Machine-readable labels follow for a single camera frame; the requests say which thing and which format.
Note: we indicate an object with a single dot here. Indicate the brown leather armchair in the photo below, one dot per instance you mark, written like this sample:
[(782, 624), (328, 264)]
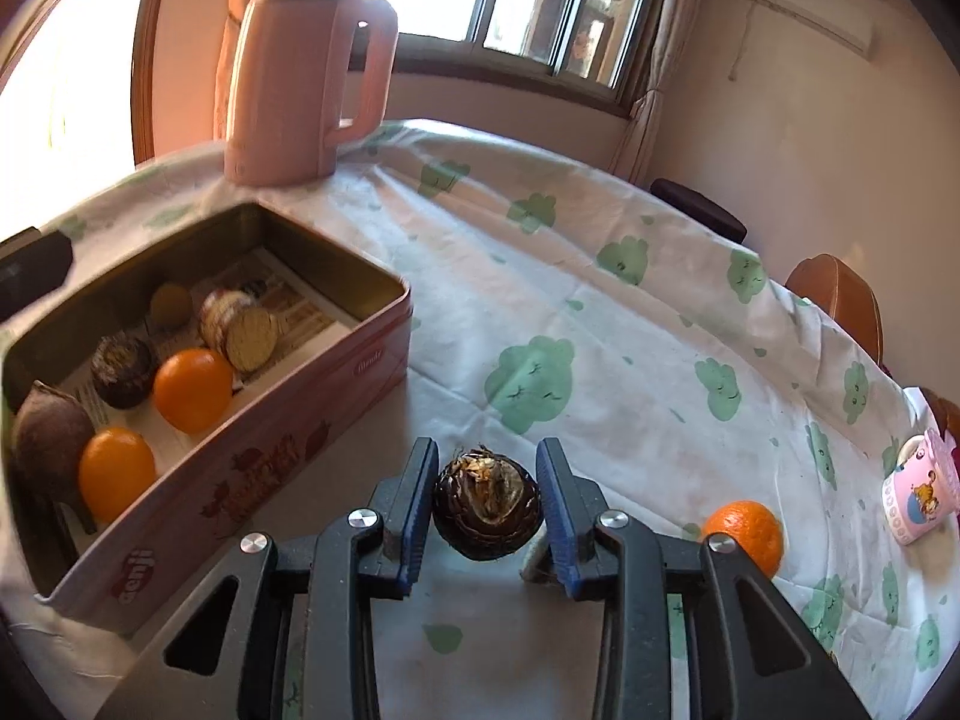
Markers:
[(843, 295)]

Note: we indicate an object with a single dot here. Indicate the pink rectangular tin box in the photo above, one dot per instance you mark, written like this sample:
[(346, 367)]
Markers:
[(117, 578)]

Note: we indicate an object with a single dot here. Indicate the brown leather sofa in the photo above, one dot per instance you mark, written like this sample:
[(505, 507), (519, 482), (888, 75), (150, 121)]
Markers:
[(946, 413)]

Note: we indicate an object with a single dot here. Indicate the smooth orange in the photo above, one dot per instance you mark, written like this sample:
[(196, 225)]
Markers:
[(192, 390)]

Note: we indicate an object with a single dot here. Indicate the pink cartoon cup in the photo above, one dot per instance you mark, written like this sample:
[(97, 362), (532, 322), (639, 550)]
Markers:
[(922, 490)]

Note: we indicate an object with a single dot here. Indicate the greenish-brown round fruit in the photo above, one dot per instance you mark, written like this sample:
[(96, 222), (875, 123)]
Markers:
[(170, 307)]

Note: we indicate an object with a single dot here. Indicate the pale right curtain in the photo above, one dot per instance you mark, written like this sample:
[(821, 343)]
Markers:
[(675, 26)]

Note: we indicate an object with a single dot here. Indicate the black round stool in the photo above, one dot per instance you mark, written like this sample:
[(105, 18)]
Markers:
[(697, 206)]

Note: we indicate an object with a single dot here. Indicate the small orange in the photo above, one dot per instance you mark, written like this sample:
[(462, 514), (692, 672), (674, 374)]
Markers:
[(117, 467)]

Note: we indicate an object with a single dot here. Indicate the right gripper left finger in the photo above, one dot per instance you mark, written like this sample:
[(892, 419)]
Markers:
[(278, 629)]

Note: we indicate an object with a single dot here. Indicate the window with frame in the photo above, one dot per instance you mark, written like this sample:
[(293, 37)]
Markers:
[(589, 52)]

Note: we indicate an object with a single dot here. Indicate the bumpy orange mandarin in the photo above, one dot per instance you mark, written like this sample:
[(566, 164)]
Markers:
[(754, 527)]

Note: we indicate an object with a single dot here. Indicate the white wall air conditioner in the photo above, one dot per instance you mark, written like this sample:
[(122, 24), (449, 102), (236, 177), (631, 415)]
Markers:
[(845, 23)]

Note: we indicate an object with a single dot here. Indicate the printed paper sheet in tin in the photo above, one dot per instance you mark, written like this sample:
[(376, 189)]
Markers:
[(309, 324)]

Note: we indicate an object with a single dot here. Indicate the pink electric kettle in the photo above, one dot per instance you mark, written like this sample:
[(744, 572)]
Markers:
[(285, 101)]

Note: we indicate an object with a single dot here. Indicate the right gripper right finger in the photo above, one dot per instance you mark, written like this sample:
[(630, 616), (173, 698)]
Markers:
[(748, 653)]

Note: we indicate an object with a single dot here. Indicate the brown round passion fruit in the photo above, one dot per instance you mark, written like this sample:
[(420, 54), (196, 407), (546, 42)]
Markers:
[(50, 434)]

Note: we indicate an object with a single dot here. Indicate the white green cloud tablecloth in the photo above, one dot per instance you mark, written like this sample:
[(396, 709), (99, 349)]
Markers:
[(709, 382)]

